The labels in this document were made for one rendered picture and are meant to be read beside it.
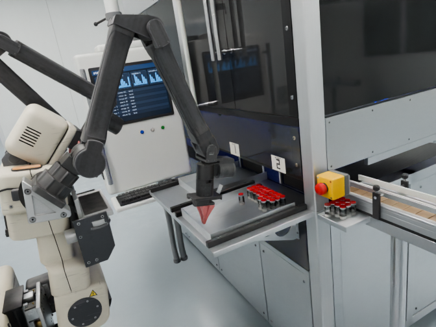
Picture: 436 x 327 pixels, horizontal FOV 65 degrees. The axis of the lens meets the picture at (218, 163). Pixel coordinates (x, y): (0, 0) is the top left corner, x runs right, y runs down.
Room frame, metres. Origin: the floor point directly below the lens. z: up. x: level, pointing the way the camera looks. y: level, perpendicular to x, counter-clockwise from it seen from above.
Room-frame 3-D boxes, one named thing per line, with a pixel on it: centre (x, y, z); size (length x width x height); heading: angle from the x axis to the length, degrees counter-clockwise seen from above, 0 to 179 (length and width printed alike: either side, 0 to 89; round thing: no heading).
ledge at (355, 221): (1.04, -0.41, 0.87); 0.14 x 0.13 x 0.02; 115
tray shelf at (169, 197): (1.34, -0.01, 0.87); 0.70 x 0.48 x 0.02; 25
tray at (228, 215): (1.16, -0.04, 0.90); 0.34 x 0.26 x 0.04; 115
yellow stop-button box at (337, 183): (1.03, -0.36, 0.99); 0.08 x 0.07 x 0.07; 115
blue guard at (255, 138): (2.01, 0.12, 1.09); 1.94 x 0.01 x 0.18; 25
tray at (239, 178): (1.52, -0.01, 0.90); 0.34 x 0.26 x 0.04; 115
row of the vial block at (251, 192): (1.21, -0.14, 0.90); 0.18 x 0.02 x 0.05; 25
